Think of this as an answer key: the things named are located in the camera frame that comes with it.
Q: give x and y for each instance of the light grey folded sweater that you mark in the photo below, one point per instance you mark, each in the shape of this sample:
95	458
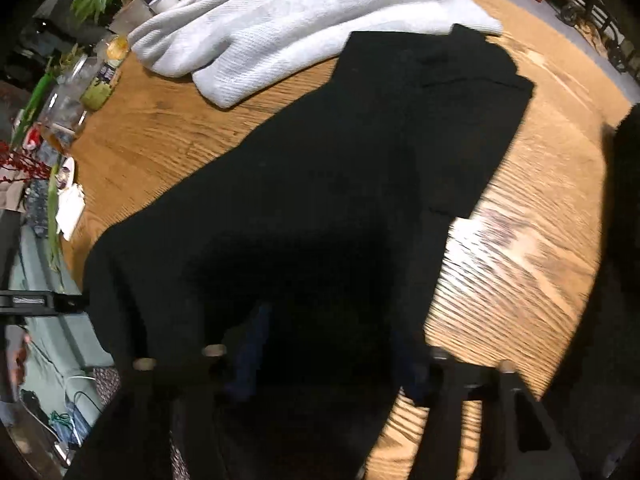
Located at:
235	48

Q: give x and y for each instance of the white plate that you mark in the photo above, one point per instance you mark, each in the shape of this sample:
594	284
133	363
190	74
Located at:
66	174

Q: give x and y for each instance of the white folded napkin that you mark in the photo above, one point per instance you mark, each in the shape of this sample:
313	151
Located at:
71	205

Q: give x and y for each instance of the black fuzzy chair cushion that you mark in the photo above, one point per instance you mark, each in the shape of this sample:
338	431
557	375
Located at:
593	397

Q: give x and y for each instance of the black knit sweater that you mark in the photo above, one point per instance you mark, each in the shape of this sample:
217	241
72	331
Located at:
309	254

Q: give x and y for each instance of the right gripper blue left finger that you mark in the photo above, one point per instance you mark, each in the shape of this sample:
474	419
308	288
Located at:
132	437

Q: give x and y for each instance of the clear glass jar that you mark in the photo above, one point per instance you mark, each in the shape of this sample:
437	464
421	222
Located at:
63	116

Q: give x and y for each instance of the red berry branches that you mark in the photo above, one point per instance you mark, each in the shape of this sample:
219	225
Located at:
21	166

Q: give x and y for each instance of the glass jar green label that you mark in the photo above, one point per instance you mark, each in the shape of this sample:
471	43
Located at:
101	87

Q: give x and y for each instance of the person left hand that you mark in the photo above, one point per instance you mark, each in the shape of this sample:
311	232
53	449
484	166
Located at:
18	341

